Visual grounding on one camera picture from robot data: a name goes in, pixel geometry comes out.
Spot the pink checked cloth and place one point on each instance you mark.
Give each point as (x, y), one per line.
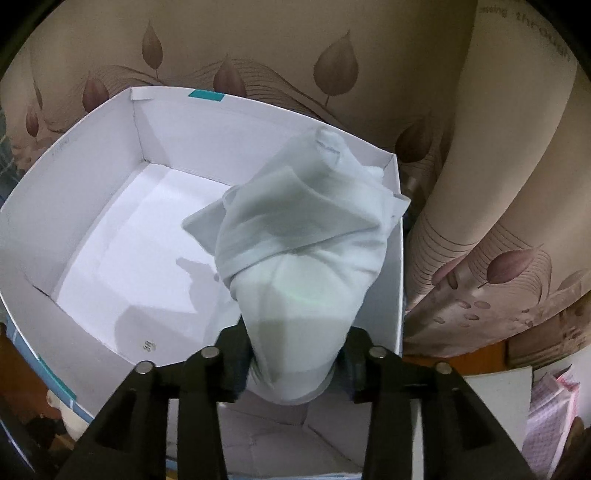
(549, 415)

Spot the white board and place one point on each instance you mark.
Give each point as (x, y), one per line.
(498, 406)

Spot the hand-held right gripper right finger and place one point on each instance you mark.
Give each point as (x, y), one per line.
(358, 369)

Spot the white shoe box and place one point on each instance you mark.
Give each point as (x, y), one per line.
(115, 221)

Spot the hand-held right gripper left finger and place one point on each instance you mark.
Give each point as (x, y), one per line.
(235, 364)

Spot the brown cardboard box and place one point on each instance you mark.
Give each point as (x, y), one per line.
(540, 346)

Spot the white underwear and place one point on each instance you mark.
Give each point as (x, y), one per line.
(295, 230)

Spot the leaf print bed sheet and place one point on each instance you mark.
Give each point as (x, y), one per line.
(277, 46)

